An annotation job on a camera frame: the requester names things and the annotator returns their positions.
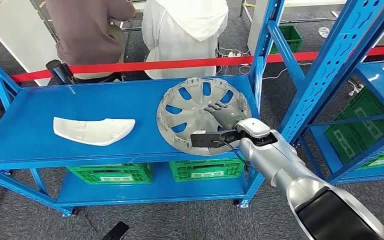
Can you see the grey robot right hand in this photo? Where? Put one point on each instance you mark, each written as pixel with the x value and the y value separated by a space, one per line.
pixel 228 117

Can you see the grey plastic wheel hubcap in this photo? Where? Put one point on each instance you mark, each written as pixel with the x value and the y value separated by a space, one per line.
pixel 192 116

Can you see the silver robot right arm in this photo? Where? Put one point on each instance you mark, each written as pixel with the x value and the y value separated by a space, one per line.
pixel 294 175

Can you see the blue metal shelf rack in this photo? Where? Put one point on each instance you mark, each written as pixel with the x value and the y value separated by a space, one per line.
pixel 112 99
pixel 377 79

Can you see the green plastic crate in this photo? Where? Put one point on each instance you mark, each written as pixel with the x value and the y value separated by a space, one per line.
pixel 112 172
pixel 289 38
pixel 205 169
pixel 361 129

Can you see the person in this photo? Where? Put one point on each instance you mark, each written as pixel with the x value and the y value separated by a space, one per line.
pixel 182 43
pixel 86 33

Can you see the red barrier tape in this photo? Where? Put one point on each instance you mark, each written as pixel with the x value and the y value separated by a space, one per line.
pixel 145 65

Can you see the clear plastic bag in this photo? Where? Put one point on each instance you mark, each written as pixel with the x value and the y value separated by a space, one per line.
pixel 324 32

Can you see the white plastic mirror cover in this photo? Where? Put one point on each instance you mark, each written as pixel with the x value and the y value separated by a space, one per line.
pixel 92 132

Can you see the white panel desk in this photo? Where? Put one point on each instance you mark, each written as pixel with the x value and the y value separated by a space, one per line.
pixel 19 39
pixel 311 2

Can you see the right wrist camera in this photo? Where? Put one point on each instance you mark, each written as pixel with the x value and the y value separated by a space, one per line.
pixel 202 139

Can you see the black stanchion post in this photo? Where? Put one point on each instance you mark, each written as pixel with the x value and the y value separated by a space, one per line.
pixel 58 69

